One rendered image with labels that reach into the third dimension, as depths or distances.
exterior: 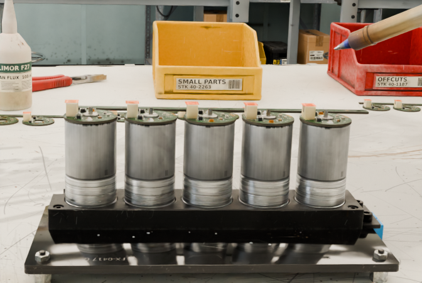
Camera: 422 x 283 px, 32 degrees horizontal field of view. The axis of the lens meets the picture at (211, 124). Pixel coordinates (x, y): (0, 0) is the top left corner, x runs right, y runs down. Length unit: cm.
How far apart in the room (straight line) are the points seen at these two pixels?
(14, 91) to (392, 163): 31
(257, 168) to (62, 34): 449
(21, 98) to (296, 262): 37
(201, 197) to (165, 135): 3
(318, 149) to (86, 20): 449
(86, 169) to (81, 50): 450
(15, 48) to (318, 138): 34
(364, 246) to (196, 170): 8
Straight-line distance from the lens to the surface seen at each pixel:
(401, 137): 59
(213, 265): 31
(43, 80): 72
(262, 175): 35
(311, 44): 468
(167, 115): 35
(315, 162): 35
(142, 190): 35
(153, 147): 34
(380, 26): 31
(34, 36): 481
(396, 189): 46
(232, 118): 35
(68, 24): 481
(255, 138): 34
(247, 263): 32
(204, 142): 34
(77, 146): 34
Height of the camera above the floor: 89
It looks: 14 degrees down
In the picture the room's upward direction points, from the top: 2 degrees clockwise
